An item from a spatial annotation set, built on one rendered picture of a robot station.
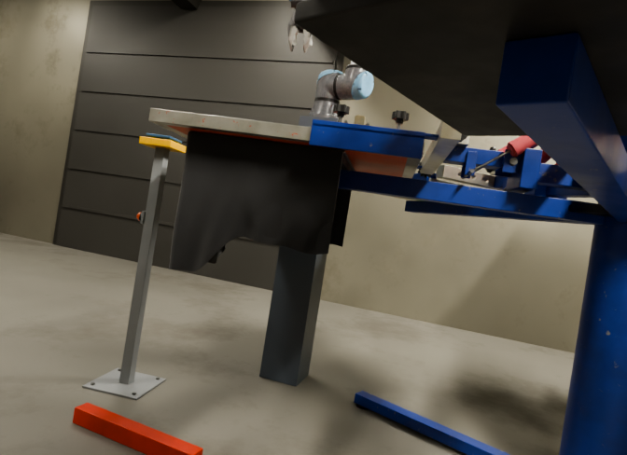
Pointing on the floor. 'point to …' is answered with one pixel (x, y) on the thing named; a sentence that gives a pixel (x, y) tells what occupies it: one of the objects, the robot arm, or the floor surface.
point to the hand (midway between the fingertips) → (298, 47)
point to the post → (132, 390)
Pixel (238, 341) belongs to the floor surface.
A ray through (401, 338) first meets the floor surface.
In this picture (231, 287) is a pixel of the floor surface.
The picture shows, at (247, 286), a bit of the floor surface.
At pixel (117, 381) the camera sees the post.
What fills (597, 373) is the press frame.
